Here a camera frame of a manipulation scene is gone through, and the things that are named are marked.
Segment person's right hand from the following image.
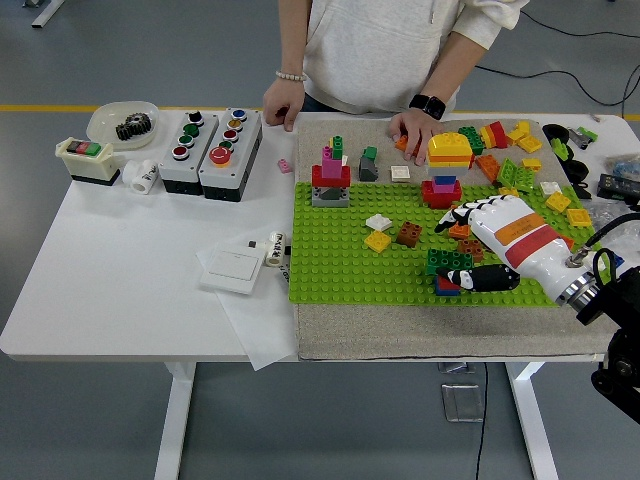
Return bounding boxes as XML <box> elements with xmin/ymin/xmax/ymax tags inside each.
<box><xmin>262</xmin><ymin>79</ymin><xmax>307</xmax><ymax>133</ymax></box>

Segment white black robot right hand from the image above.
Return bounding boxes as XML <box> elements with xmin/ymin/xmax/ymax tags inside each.
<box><xmin>433</xmin><ymin>195</ymin><xmax>589</xmax><ymax>304</ymax></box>

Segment person's left hand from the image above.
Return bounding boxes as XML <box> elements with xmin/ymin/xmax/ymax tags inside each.
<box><xmin>387</xmin><ymin>110</ymin><xmax>441</xmax><ymax>166</ymax></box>

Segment dark green long brick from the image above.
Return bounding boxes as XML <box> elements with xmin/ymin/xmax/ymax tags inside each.
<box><xmin>424</xmin><ymin>248</ymin><xmax>475</xmax><ymax>277</ymax></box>

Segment burger-shaped multicolour brick tower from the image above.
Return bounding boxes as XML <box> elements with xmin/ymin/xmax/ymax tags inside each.
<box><xmin>420</xmin><ymin>130</ymin><xmax>475</xmax><ymax>210</ymax></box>

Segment brown square brick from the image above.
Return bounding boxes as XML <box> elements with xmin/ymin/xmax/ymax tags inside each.
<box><xmin>397</xmin><ymin>220</ymin><xmax>424</xmax><ymax>248</ymax></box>
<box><xmin>457</xmin><ymin>238</ymin><xmax>485</xmax><ymax>264</ymax></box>

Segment grey slope brick green top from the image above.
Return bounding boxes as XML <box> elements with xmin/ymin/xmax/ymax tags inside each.
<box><xmin>357</xmin><ymin>145</ymin><xmax>381</xmax><ymax>183</ymax></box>

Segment dark green chunky brick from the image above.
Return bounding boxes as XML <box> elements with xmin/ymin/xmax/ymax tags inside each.
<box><xmin>457</xmin><ymin>125</ymin><xmax>485</xmax><ymax>155</ymax></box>

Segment red yellow orange curved bricks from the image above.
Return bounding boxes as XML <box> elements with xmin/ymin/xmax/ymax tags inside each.
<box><xmin>478</xmin><ymin>120</ymin><xmax>510</xmax><ymax>150</ymax></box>

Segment red pink grey brick tower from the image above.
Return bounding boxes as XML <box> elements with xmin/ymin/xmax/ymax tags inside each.
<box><xmin>310</xmin><ymin>134</ymin><xmax>352</xmax><ymax>209</ymax></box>

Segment red and blue brick stack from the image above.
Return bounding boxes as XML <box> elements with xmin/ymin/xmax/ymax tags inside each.
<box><xmin>432</xmin><ymin>273</ymin><xmax>464</xmax><ymax>297</ymax></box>

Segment yellow brick pair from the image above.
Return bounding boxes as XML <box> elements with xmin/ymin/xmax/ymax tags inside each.
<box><xmin>506</xmin><ymin>120</ymin><xmax>532</xmax><ymax>145</ymax></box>

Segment green studded baseplate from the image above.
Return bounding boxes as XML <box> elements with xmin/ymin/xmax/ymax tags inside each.
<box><xmin>288</xmin><ymin>180</ymin><xmax>630</xmax><ymax>308</ymax></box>

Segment black wrist watch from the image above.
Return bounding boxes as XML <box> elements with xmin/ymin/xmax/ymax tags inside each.
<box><xmin>408</xmin><ymin>93</ymin><xmax>449</xmax><ymax>121</ymax></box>

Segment lime green flat plate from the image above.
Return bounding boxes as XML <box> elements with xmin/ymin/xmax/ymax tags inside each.
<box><xmin>512</xmin><ymin>166</ymin><xmax>536</xmax><ymax>194</ymax></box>
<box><xmin>495</xmin><ymin>157</ymin><xmax>521</xmax><ymax>189</ymax></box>

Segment grey emergency-stop control box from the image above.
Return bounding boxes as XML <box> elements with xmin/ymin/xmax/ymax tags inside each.
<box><xmin>198</xmin><ymin>107</ymin><xmax>264</xmax><ymax>203</ymax></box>

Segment person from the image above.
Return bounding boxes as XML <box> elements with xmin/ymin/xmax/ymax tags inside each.
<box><xmin>262</xmin><ymin>0</ymin><xmax>530</xmax><ymax>166</ymax></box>

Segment clear plastic bag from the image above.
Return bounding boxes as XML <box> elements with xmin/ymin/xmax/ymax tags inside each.
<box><xmin>582</xmin><ymin>199</ymin><xmax>640</xmax><ymax>251</ymax></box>

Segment black device box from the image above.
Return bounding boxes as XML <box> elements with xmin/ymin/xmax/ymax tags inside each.
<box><xmin>595</xmin><ymin>173</ymin><xmax>640</xmax><ymax>204</ymax></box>

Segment green and grey clip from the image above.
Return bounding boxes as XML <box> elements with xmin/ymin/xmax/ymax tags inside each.
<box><xmin>568</xmin><ymin>125</ymin><xmax>599</xmax><ymax>150</ymax></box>

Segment bag of blue parts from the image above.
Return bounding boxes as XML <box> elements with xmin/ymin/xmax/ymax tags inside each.
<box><xmin>603</xmin><ymin>153</ymin><xmax>640</xmax><ymax>180</ymax></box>

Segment grey four-button control box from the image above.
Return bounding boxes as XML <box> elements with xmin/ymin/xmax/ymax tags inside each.
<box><xmin>157</xmin><ymin>110</ymin><xmax>221</xmax><ymax>195</ymax></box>

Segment white labelled tube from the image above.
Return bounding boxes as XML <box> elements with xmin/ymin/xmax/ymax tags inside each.
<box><xmin>264</xmin><ymin>230</ymin><xmax>287</xmax><ymax>267</ymax></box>

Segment grey-brown mat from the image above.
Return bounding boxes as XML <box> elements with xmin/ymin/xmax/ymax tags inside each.
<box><xmin>295</xmin><ymin>118</ymin><xmax>632</xmax><ymax>362</ymax></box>

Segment black metal gear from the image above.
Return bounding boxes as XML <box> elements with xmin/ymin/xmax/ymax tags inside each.
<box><xmin>115</xmin><ymin>112</ymin><xmax>154</xmax><ymax>142</ymax></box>

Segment white pipe tee fitting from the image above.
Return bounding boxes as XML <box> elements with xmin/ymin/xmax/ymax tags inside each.
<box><xmin>122</xmin><ymin>158</ymin><xmax>160</xmax><ymax>194</ymax></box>

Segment white plastic bowl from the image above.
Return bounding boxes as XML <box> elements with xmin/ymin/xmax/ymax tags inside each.
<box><xmin>87</xmin><ymin>101</ymin><xmax>161</xmax><ymax>151</ymax></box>

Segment white table leg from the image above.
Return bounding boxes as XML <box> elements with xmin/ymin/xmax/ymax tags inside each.
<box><xmin>504</xmin><ymin>360</ymin><xmax>559</xmax><ymax>480</ymax></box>
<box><xmin>152</xmin><ymin>360</ymin><xmax>197</xmax><ymax>480</ymax></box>

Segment white paper sheet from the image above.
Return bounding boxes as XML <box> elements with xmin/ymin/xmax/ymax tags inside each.
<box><xmin>195</xmin><ymin>247</ymin><xmax>300</xmax><ymax>372</ymax></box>

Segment white distant table foot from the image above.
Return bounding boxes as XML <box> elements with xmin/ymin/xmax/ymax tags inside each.
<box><xmin>30</xmin><ymin>0</ymin><xmax>66</xmax><ymax>29</ymax></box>

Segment black ring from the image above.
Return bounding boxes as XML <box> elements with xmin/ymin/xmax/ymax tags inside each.
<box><xmin>563</xmin><ymin>159</ymin><xmax>591</xmax><ymax>182</ymax></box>

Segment long black floor cable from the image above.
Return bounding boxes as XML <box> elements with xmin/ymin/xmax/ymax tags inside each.
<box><xmin>474</xmin><ymin>62</ymin><xmax>640</xmax><ymax>121</ymax></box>

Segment black power cable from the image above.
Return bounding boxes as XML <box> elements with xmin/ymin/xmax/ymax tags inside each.
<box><xmin>473</xmin><ymin>360</ymin><xmax>489</xmax><ymax>480</ymax></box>

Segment white wall switch plate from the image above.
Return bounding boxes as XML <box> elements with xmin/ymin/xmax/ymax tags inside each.
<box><xmin>199</xmin><ymin>248</ymin><xmax>265</xmax><ymax>296</ymax></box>

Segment cream red-green switch box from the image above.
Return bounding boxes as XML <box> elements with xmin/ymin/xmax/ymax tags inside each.
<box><xmin>54</xmin><ymin>137</ymin><xmax>123</xmax><ymax>187</ymax></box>

